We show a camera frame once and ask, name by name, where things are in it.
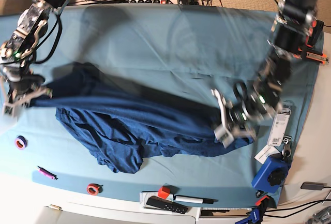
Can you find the purple tape roll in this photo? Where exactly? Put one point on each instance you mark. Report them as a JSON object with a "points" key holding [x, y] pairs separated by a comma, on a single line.
{"points": [[20, 142]]}

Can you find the white blister pack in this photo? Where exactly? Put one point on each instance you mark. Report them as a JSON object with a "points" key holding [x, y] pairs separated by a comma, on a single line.
{"points": [[280, 124]]}

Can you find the light blue table cloth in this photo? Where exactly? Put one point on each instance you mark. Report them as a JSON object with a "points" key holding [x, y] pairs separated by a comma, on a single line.
{"points": [[183, 51]]}

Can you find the blue orange clamp bottom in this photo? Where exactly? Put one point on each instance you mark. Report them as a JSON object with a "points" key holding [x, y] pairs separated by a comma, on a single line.
{"points": [[256, 215]]}

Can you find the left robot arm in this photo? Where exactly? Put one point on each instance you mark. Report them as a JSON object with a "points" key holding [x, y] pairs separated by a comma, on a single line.
{"points": [[293, 29]]}

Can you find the red tape roll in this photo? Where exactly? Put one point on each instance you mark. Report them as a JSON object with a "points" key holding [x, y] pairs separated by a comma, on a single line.
{"points": [[94, 189]]}

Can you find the blue box with knob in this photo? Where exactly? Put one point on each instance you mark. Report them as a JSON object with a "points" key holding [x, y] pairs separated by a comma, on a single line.
{"points": [[271, 175]]}

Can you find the orange black utility clamp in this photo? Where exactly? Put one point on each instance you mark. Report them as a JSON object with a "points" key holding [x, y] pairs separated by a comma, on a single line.
{"points": [[307, 50]]}

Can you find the orange red cube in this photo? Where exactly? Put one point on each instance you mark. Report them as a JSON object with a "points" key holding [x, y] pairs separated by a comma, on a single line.
{"points": [[164, 192]]}

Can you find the black remote control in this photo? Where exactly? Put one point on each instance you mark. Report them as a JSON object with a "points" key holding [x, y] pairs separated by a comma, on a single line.
{"points": [[166, 205]]}

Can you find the power strip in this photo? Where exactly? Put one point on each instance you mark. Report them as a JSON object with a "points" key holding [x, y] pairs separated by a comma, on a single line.
{"points": [[145, 1]]}

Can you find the white black marker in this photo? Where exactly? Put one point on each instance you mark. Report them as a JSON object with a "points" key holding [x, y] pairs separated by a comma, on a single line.
{"points": [[193, 200]]}

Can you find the dark blue t-shirt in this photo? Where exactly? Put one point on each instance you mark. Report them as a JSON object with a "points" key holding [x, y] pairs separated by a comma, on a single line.
{"points": [[121, 122]]}

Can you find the grey adapter box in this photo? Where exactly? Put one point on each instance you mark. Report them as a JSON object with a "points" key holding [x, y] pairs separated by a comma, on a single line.
{"points": [[312, 186]]}

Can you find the white paper card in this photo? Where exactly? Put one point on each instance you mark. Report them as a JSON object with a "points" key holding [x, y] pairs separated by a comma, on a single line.
{"points": [[265, 152]]}

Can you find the white paper roll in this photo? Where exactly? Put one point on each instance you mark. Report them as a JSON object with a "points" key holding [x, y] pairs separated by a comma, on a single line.
{"points": [[8, 120]]}

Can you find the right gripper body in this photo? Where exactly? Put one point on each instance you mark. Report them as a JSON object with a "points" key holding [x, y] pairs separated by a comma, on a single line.
{"points": [[20, 93]]}

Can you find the metal keys carabiner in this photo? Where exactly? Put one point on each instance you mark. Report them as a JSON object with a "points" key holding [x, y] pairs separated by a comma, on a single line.
{"points": [[286, 151]]}

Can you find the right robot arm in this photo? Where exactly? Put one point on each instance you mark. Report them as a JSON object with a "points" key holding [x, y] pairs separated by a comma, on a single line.
{"points": [[20, 51]]}

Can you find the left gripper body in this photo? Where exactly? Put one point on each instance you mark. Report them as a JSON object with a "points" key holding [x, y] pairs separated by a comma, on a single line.
{"points": [[227, 131]]}

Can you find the pink pen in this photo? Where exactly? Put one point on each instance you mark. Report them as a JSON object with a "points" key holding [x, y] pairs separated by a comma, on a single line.
{"points": [[46, 173]]}

